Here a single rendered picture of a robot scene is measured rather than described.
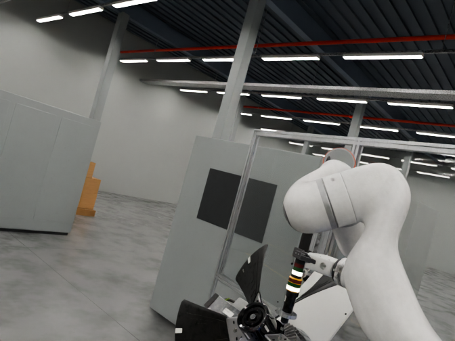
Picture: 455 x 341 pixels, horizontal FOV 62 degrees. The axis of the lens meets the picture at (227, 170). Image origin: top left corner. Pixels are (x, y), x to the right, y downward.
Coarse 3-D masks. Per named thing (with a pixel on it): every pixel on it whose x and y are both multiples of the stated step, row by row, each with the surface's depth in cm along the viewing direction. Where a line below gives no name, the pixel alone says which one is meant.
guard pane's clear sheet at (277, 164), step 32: (256, 160) 265; (288, 160) 241; (320, 160) 221; (384, 160) 189; (416, 160) 176; (448, 160) 165; (256, 192) 258; (416, 192) 173; (448, 192) 162; (256, 224) 251; (288, 224) 229; (416, 224) 169; (448, 224) 159; (288, 256) 223; (416, 256) 166; (448, 256) 156; (416, 288) 163; (448, 288) 154; (352, 320) 183; (448, 320) 151
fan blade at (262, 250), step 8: (264, 248) 156; (256, 256) 157; (264, 256) 151; (248, 264) 160; (256, 264) 153; (240, 272) 163; (248, 272) 156; (256, 272) 150; (240, 280) 161; (248, 280) 153; (256, 280) 146; (248, 288) 151; (256, 288) 143; (248, 296) 149
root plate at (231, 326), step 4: (228, 320) 137; (232, 320) 137; (236, 320) 136; (228, 324) 137; (232, 324) 136; (236, 324) 136; (228, 328) 137; (232, 328) 136; (236, 328) 136; (228, 332) 137; (232, 332) 136; (236, 332) 136; (240, 332) 135; (232, 336) 136; (236, 336) 135; (240, 336) 135; (232, 340) 136; (236, 340) 135
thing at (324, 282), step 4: (324, 276) 141; (320, 280) 140; (324, 280) 134; (328, 280) 131; (332, 280) 129; (316, 284) 136; (320, 284) 132; (324, 284) 129; (328, 284) 128; (332, 284) 126; (336, 284) 125; (312, 288) 132; (316, 288) 130; (320, 288) 128; (324, 288) 126; (308, 292) 131; (312, 292) 128; (316, 292) 127; (300, 296) 133; (304, 296) 129; (296, 300) 130
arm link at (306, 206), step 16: (336, 160) 84; (304, 176) 79; (320, 176) 79; (288, 192) 74; (304, 192) 71; (320, 192) 69; (288, 208) 72; (304, 208) 69; (320, 208) 69; (304, 224) 70; (320, 224) 70; (336, 224) 70
